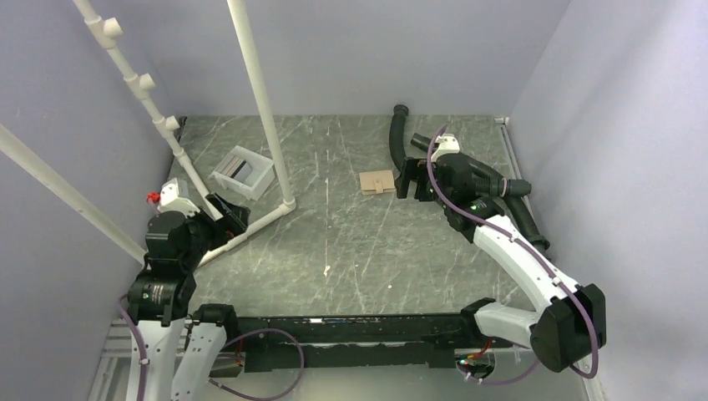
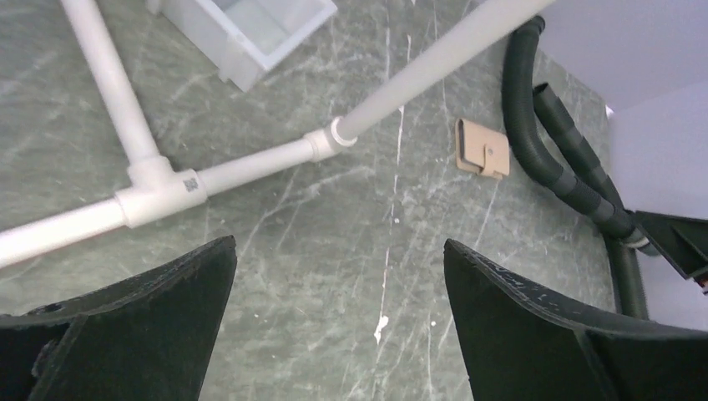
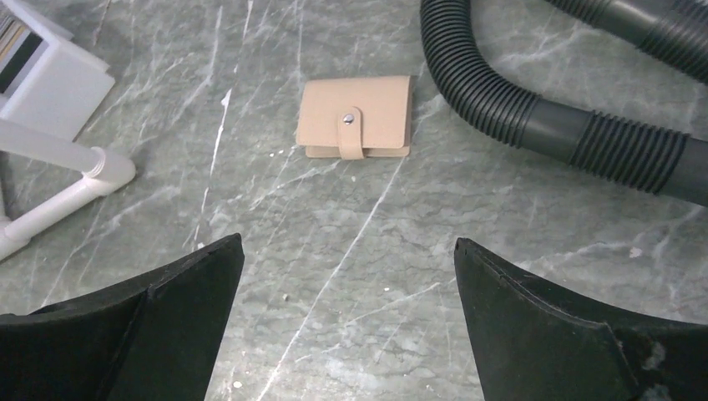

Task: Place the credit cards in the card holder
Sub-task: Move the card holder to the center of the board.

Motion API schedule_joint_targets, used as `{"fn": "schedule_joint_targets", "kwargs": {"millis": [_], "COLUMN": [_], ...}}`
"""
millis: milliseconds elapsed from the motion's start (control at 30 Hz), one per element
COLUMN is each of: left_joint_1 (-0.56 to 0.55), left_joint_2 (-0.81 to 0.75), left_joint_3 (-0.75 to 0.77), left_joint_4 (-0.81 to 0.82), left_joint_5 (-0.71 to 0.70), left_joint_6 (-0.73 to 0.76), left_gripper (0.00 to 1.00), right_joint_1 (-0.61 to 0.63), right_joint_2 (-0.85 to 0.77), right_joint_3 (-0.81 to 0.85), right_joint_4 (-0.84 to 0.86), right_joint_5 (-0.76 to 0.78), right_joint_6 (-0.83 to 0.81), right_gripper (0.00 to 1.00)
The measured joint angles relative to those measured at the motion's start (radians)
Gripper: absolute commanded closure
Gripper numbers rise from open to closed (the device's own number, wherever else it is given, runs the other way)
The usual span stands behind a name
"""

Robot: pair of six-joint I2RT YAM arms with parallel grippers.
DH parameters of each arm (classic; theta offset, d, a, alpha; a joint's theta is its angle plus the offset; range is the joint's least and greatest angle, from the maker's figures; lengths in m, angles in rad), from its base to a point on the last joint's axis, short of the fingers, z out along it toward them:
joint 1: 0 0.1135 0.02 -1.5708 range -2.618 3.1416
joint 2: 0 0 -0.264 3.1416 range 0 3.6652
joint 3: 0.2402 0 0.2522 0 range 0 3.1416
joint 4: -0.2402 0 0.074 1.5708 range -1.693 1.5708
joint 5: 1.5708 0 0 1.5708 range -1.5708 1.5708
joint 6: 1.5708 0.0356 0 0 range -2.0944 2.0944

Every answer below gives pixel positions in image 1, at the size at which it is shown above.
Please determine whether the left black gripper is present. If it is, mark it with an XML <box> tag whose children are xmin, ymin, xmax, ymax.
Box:
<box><xmin>181</xmin><ymin>191</ymin><xmax>250</xmax><ymax>270</ymax></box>

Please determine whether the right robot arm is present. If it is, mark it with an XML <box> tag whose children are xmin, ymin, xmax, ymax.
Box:
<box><xmin>392</xmin><ymin>153</ymin><xmax>607</xmax><ymax>378</ymax></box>

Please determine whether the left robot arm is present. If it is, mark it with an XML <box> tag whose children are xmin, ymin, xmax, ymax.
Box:
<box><xmin>121</xmin><ymin>194</ymin><xmax>250</xmax><ymax>400</ymax></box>

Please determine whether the white plastic card tray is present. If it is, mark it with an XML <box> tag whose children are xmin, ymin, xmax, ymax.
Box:
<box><xmin>210</xmin><ymin>146</ymin><xmax>275</xmax><ymax>201</ymax></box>

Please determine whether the cards stack in tray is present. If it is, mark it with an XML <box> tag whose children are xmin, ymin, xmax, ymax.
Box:
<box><xmin>218</xmin><ymin>155</ymin><xmax>252</xmax><ymax>182</ymax></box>

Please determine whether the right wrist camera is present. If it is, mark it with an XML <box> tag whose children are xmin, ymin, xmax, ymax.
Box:
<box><xmin>431</xmin><ymin>134</ymin><xmax>461</xmax><ymax>163</ymax></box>

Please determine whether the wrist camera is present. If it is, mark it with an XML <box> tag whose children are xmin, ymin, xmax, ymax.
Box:
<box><xmin>146</xmin><ymin>178</ymin><xmax>200</xmax><ymax>216</ymax></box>
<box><xmin>431</xmin><ymin>134</ymin><xmax>461</xmax><ymax>163</ymax></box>

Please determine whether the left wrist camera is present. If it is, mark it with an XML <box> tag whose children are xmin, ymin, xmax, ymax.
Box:
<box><xmin>146</xmin><ymin>178</ymin><xmax>200</xmax><ymax>216</ymax></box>

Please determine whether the black corrugated hose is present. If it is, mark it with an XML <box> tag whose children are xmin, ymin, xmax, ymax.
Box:
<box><xmin>388</xmin><ymin>104</ymin><xmax>551</xmax><ymax>253</ymax></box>

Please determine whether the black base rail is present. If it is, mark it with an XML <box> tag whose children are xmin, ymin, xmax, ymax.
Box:
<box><xmin>190</xmin><ymin>304</ymin><xmax>513</xmax><ymax>373</ymax></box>

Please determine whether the white PVC pipe frame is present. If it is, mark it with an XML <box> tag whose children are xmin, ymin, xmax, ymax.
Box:
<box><xmin>1</xmin><ymin>1</ymin><xmax>296</xmax><ymax>266</ymax></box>

